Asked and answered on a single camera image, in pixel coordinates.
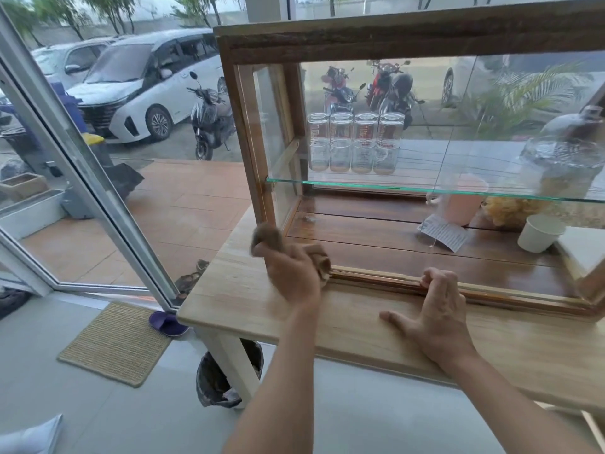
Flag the person's left hand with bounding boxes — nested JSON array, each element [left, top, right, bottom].
[[253, 241, 332, 309]]

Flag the person's right hand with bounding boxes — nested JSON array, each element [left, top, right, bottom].
[[379, 267, 477, 368]]

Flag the brown cleaning cloth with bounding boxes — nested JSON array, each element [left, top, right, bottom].
[[250, 223, 331, 282]]

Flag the person's left forearm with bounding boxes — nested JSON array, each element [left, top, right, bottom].
[[222, 298, 328, 454]]

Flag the person's right forearm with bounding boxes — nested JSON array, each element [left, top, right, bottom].
[[443, 347, 602, 454]]

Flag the wooden table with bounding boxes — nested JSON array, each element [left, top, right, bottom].
[[176, 203, 605, 454]]

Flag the white paper note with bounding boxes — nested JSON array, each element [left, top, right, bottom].
[[416, 213, 470, 253]]

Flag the stacked clear glass mugs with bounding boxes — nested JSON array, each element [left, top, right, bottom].
[[306, 112, 406, 176]]

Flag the brown sandals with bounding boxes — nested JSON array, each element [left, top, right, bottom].
[[174, 259, 210, 296]]

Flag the glass shelf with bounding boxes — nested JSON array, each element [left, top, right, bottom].
[[266, 177, 605, 204]]

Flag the pink plastic mug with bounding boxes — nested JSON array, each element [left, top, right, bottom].
[[426, 174, 490, 227]]

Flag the yellow snack bag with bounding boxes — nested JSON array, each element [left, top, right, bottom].
[[481, 195, 537, 230]]

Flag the black trash bag bin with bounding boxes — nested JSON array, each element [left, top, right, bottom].
[[196, 339, 264, 410]]

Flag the purple slipper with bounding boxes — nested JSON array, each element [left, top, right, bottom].
[[148, 310, 190, 338]]

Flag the white paper cup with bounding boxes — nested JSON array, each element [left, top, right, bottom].
[[517, 214, 566, 254]]

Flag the red and blue motorcycle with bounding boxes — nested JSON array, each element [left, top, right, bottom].
[[321, 66, 367, 115]]

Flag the grey scooter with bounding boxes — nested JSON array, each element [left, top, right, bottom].
[[186, 71, 235, 161]]

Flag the red and black motorcycle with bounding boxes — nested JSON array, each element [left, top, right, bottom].
[[366, 59, 425, 130]]

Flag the black garbage bag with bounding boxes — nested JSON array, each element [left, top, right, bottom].
[[101, 161, 145, 200]]

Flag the woven straw doormat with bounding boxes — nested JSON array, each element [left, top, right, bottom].
[[57, 302, 173, 388]]

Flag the clear plastic jar with lid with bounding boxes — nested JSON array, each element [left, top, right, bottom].
[[519, 136, 605, 204]]

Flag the wooden glass display cabinet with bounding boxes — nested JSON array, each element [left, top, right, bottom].
[[214, 0, 605, 321]]

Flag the white parked car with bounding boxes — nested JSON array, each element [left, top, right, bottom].
[[441, 52, 605, 110]]

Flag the white minivan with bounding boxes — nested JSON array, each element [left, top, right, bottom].
[[66, 27, 228, 143]]

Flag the green palm plant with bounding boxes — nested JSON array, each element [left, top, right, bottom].
[[461, 61, 594, 140]]

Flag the white and brown bottle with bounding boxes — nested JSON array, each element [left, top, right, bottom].
[[540, 105, 605, 138]]

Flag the blue trash bin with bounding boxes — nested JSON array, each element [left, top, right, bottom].
[[49, 81, 86, 133]]

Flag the concrete planter box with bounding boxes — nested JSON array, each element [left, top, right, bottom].
[[0, 173, 49, 202]]

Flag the white cloth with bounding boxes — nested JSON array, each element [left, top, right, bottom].
[[0, 413, 64, 454]]

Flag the white glass door frame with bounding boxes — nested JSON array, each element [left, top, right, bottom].
[[0, 4, 185, 311]]

